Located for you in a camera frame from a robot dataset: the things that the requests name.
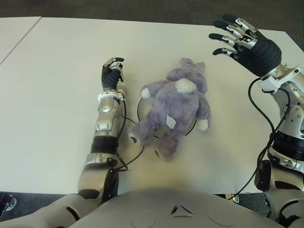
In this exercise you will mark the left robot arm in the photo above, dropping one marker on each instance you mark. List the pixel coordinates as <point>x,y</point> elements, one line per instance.
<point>105,121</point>

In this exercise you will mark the purple plush doll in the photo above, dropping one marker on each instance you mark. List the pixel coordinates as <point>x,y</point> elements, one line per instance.
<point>173,111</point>

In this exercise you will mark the chair caster base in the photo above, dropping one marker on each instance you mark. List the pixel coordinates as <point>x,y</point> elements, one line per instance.
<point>8,203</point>

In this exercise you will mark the white plate with black rim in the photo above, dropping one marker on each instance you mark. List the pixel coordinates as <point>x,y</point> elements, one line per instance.
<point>140,111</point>

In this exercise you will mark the grey robot torso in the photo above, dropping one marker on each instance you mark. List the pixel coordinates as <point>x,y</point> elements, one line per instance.
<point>166,209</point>

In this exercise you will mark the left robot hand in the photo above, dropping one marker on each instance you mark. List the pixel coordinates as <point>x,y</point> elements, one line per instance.
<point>109,79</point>

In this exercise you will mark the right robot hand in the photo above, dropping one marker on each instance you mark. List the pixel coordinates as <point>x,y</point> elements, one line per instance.
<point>259,54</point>

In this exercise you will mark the metal table leg bracket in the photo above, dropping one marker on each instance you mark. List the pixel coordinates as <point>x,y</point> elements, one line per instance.
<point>236,199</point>

